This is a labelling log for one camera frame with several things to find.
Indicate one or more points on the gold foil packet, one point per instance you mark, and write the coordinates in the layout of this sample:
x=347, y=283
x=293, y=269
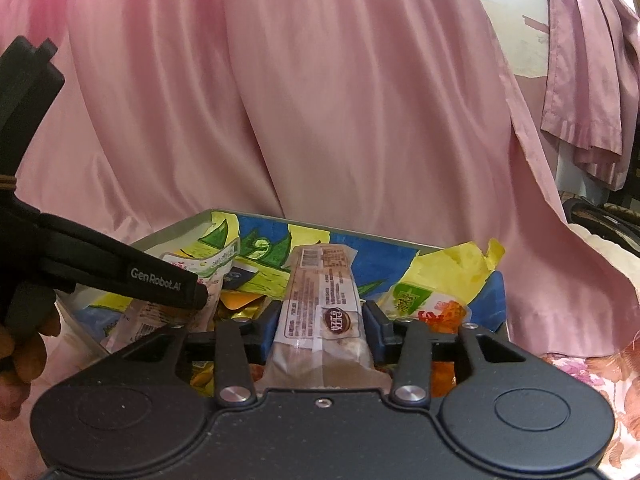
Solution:
x=240, y=314

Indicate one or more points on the person's left hand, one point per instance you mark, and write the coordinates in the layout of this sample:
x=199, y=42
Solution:
x=20, y=360

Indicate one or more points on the clear brown cake packet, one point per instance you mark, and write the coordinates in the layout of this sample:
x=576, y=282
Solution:
x=320, y=300

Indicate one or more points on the blue and white tablet box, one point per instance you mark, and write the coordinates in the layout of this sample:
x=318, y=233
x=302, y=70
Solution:
x=246, y=273

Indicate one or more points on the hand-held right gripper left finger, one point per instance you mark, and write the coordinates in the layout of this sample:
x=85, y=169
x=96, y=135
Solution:
x=267, y=332

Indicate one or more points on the hanging pink cloth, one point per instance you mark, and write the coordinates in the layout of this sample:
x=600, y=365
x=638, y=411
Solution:
x=585, y=60

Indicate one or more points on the pink satin draped cloth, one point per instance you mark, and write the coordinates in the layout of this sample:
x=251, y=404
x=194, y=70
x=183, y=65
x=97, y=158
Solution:
x=250, y=85

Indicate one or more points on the floral bed sheet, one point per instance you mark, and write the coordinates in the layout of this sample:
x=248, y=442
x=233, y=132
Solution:
x=600, y=385

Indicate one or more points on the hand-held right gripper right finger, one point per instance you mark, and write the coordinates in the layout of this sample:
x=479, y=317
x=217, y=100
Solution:
x=377, y=332

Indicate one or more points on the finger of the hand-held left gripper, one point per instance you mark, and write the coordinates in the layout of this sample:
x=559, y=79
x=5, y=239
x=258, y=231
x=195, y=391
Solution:
x=125, y=265

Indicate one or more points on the small orange fruit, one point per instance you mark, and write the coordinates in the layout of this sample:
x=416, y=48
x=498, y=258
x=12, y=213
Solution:
x=240, y=301

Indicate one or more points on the painted paper sheet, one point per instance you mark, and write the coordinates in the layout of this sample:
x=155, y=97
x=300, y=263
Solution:
x=375, y=265

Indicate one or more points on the colourful dinosaur box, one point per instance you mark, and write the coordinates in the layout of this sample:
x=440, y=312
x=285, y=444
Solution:
x=165, y=232

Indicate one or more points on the white green-print snack packet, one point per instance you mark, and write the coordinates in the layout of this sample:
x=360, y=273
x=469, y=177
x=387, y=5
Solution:
x=210, y=260

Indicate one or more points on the orange-red snack packet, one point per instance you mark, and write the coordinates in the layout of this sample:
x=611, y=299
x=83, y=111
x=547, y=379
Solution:
x=445, y=312

